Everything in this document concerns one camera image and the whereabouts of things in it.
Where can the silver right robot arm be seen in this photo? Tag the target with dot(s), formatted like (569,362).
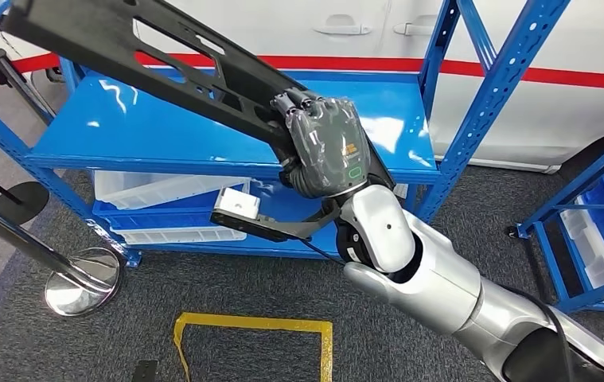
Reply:
(438,284)

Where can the black round stanchion base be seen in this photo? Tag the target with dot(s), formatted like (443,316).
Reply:
(25,198)

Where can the long black plastic part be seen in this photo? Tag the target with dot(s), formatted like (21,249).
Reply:
(122,58)

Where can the blue wheeled shelf rack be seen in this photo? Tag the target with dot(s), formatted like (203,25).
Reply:
(575,185)

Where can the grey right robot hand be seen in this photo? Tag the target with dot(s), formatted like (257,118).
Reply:
(328,147)

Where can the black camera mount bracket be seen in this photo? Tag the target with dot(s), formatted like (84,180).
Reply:
(270,228)

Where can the white car with red stripe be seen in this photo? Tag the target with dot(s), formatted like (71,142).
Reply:
(544,116)

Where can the blue metal shelf rack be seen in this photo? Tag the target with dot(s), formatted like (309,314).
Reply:
(122,137)

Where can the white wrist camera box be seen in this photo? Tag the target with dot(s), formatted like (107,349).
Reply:
(237,203)

